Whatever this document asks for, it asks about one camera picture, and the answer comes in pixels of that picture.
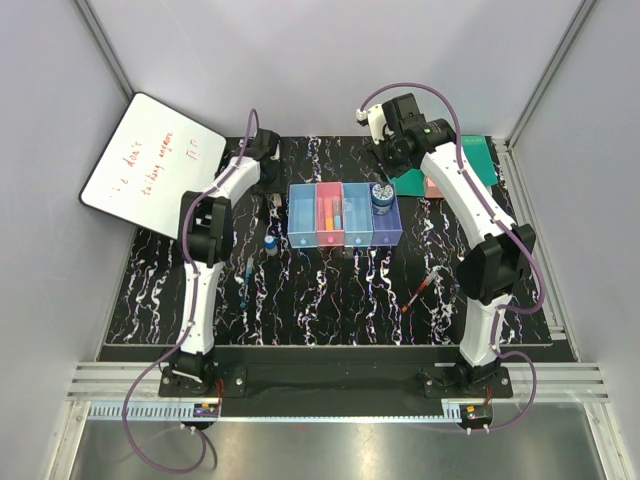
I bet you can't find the purple plastic bin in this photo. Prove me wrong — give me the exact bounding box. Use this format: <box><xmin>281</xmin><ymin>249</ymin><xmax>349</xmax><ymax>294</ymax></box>
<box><xmin>371</xmin><ymin>183</ymin><xmax>403</xmax><ymax>247</ymax></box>

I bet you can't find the white whiteboard black frame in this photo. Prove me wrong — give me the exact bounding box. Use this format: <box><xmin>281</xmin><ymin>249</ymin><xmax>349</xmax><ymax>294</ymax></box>
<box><xmin>80</xmin><ymin>93</ymin><xmax>226</xmax><ymax>238</ymax></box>

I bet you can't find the blue gel pen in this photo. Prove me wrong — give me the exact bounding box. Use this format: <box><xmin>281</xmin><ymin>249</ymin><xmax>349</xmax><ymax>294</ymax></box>
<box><xmin>240</xmin><ymin>256</ymin><xmax>254</xmax><ymax>311</ymax></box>

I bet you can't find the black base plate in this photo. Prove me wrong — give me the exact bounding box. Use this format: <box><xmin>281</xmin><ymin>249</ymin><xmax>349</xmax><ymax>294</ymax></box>
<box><xmin>159</xmin><ymin>346</ymin><xmax>514</xmax><ymax>421</ymax></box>

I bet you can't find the red gel pen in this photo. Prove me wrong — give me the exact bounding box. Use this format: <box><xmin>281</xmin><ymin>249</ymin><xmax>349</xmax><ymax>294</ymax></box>
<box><xmin>401</xmin><ymin>270</ymin><xmax>439</xmax><ymax>313</ymax></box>

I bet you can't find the orange highlighter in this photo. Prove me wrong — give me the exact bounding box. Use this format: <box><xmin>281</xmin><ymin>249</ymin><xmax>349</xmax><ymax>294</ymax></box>
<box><xmin>322</xmin><ymin>197</ymin><xmax>334</xmax><ymax>231</ymax></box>

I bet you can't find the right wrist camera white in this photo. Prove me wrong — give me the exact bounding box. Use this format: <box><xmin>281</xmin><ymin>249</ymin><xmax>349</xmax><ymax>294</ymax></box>
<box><xmin>355</xmin><ymin>104</ymin><xmax>387</xmax><ymax>145</ymax></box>

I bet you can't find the pink plastic bin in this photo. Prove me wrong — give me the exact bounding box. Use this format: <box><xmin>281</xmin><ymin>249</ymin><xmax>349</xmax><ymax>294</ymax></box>
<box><xmin>316</xmin><ymin>182</ymin><xmax>345</xmax><ymax>247</ymax></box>

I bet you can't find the pink cube socket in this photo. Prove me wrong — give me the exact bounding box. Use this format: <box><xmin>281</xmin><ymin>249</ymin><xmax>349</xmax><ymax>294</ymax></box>
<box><xmin>424</xmin><ymin>177</ymin><xmax>443</xmax><ymax>199</ymax></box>

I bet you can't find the blue cleaning gel jar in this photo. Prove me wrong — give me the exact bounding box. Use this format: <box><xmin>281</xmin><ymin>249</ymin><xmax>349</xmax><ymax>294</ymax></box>
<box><xmin>371</xmin><ymin>183</ymin><xmax>395</xmax><ymax>216</ymax></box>

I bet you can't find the blue grey highlighter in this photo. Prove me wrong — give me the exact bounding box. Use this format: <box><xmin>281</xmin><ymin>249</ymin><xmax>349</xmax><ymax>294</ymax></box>
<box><xmin>332</xmin><ymin>196</ymin><xmax>343</xmax><ymax>230</ymax></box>

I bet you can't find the blue round stamp bottle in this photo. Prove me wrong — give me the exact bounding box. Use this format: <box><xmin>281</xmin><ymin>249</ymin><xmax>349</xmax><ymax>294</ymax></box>
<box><xmin>264</xmin><ymin>235</ymin><xmax>278</xmax><ymax>256</ymax></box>

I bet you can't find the light blue bin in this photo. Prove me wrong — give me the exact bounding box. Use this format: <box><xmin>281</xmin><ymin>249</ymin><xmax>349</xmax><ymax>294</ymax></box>
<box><xmin>288</xmin><ymin>184</ymin><xmax>318</xmax><ymax>249</ymax></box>
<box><xmin>343</xmin><ymin>183</ymin><xmax>373</xmax><ymax>248</ymax></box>

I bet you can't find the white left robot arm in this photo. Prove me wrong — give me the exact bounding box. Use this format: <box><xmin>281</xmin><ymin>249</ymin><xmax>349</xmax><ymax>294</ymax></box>
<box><xmin>168</xmin><ymin>128</ymin><xmax>281</xmax><ymax>396</ymax></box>

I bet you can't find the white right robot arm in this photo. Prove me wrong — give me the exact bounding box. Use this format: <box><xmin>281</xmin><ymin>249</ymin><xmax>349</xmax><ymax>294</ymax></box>
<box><xmin>356</xmin><ymin>93</ymin><xmax>536</xmax><ymax>397</ymax></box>

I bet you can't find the green cutting mat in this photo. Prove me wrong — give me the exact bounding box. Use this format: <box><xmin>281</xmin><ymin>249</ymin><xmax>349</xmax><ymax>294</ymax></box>
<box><xmin>389</xmin><ymin>134</ymin><xmax>499</xmax><ymax>198</ymax></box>

